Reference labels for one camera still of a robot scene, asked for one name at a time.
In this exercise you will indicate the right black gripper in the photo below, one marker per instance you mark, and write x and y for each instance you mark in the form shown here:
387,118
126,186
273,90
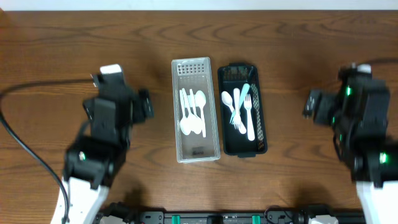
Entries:
327,101

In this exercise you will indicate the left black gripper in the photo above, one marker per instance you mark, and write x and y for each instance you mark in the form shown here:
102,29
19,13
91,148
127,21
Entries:
132,105

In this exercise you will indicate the white spoon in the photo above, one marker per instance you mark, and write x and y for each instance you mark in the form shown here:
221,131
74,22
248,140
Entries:
184,126
190,114
228,101

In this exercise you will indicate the white spoon crossed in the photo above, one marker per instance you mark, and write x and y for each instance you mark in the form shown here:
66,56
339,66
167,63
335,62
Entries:
196,119

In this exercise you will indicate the white spoon crossing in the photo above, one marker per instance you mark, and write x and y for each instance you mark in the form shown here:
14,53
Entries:
200,100

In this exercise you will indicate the white fork diagonal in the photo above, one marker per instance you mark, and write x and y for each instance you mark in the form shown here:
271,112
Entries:
250,128

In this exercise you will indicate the pale green fork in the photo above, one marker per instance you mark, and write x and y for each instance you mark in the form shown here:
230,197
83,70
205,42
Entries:
244,92

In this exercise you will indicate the white fork top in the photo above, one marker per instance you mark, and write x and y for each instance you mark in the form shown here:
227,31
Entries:
237,118

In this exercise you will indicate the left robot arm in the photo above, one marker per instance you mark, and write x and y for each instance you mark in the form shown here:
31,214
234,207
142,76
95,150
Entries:
99,150

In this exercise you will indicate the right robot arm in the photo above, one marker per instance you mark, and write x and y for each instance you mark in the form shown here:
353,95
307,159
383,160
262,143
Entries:
357,114

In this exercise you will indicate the clear perforated plastic basket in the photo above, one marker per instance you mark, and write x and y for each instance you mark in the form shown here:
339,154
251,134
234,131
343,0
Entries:
195,74

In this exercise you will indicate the black perforated plastic basket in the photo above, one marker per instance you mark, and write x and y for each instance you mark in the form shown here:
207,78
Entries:
232,76

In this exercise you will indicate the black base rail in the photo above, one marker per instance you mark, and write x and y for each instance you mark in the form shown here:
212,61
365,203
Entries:
318,213

